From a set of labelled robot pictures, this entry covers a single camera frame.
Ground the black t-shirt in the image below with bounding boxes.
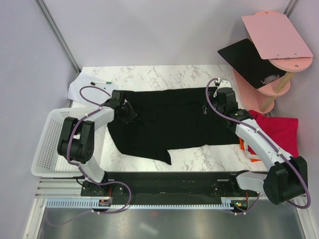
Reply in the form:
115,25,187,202
107,88,239,165

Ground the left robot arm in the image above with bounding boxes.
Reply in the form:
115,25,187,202
57,90,137,196

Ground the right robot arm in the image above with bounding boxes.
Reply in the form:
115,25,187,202
205,86,311,209

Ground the green capped marker pen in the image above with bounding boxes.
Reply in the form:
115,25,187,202
90,81,112,86

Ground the orange folded t-shirt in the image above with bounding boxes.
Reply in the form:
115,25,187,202
239,138,261,162

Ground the white paper sheet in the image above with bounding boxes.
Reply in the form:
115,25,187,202
68,72,119,106

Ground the black clipboard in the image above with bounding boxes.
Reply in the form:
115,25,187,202
217,38,286,89

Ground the white folded t-shirt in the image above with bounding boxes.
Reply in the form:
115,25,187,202
243,142,261,162

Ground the red folded t-shirt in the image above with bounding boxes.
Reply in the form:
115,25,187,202
249,110,299,157

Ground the pink wooden shelf stand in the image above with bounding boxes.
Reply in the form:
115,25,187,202
233,11,313,114

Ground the white plastic basket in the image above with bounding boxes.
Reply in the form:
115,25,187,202
31,108,90,178

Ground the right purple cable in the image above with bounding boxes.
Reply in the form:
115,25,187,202
205,78,312,216

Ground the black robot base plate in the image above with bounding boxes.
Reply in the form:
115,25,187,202
81,172,257,204

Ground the white slotted cable duct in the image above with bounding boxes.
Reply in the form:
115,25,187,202
45,198,244,210

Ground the aluminium frame post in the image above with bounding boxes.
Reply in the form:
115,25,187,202
35,0,81,75

